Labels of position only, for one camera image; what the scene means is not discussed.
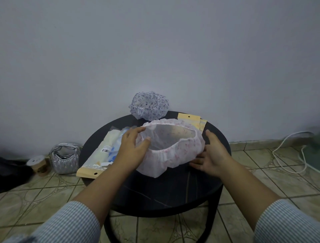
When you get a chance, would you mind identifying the stack of yellow small pouches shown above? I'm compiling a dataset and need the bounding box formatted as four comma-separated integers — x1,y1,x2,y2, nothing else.
177,113,207,132

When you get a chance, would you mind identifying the person's left forearm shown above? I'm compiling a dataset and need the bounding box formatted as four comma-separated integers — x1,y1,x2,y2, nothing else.
2,163,130,243

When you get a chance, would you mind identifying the pale green appliance base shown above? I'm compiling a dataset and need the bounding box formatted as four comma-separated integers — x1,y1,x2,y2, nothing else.
299,140,320,173

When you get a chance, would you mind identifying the blue flower shower cap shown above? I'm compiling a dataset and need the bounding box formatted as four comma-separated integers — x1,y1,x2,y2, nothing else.
109,127,131,163

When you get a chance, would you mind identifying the white cable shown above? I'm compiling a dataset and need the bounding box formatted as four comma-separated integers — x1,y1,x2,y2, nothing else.
272,131,314,175

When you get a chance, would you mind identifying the black bag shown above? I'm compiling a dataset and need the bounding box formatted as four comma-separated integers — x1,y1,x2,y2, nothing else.
0,157,34,193

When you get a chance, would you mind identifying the ribbon spool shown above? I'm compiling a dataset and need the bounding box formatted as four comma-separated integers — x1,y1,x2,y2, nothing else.
26,155,49,175

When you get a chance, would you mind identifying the person's right forearm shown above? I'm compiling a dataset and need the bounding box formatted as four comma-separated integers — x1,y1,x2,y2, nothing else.
217,160,320,243

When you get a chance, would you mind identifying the person's right hand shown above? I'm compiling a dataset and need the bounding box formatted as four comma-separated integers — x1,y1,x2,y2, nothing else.
189,130,234,178

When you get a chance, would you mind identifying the blue cap clear packet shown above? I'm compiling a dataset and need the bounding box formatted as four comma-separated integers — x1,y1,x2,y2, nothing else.
101,126,137,167

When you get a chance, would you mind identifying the person's left hand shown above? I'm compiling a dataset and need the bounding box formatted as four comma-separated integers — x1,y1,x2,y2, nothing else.
114,126,152,173

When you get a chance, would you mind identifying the silver quilted handbag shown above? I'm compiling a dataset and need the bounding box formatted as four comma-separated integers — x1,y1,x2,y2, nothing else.
49,143,83,175

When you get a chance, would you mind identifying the pink print shower cap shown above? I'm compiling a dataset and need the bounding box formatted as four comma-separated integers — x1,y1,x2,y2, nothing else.
136,118,206,179

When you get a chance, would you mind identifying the cream packet with barcode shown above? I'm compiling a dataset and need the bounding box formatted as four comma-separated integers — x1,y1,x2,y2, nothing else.
76,130,122,180

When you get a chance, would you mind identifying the black round side table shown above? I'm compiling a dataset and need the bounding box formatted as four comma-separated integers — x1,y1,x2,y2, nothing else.
79,111,232,243

